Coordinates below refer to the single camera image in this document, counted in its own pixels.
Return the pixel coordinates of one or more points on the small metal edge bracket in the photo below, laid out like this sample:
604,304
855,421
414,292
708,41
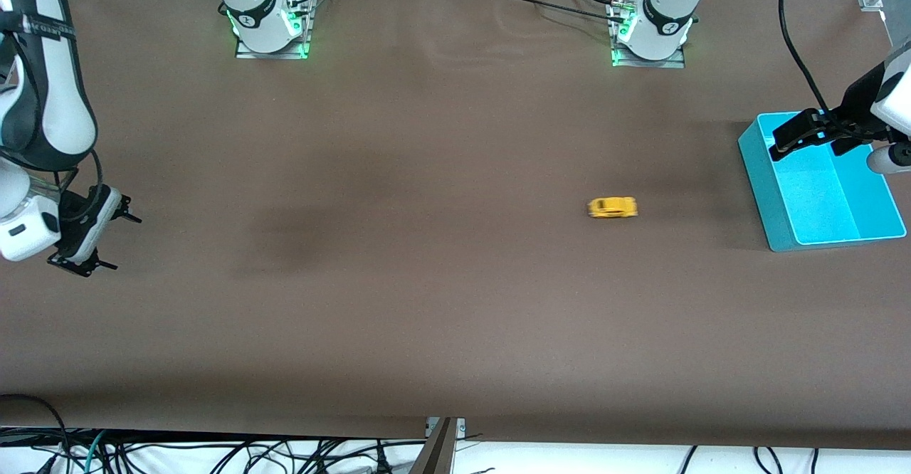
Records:
461,428

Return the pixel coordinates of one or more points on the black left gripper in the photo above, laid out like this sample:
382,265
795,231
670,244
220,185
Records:
857,102

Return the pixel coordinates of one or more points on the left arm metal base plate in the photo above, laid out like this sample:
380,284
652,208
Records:
676,63

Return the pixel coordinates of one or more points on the cyan plastic bin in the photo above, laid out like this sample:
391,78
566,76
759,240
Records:
818,196

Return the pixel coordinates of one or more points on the metal table post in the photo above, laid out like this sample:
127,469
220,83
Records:
438,453

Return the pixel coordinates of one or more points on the yellow beetle toy car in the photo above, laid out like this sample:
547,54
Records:
612,208

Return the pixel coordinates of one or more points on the brown table cover sheet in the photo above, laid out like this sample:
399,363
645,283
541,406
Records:
455,282

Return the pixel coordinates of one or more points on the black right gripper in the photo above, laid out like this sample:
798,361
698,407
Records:
71,212

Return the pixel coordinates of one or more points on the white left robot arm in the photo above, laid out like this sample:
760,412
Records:
662,33

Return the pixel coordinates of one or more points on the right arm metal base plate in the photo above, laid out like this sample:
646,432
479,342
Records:
249,54

